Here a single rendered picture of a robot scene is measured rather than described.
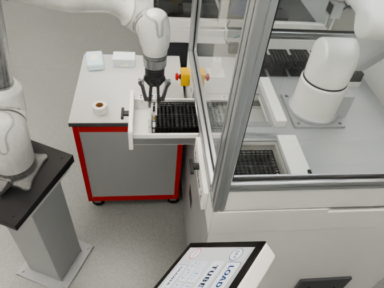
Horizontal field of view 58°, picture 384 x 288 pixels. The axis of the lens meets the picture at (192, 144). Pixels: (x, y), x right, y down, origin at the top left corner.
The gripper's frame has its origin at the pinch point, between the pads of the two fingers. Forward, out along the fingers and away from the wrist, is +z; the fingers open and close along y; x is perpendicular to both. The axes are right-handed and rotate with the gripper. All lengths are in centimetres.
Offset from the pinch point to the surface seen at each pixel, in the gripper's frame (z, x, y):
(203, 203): 11.7, 40.8, -17.8
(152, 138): 11.1, 7.6, 0.7
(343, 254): 40, 50, -81
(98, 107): 18.8, -22.1, 26.9
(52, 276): 95, 29, 53
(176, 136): 10.2, 7.4, -9.5
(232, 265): -17, 79, -17
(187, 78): 9.0, -34.6, -17.6
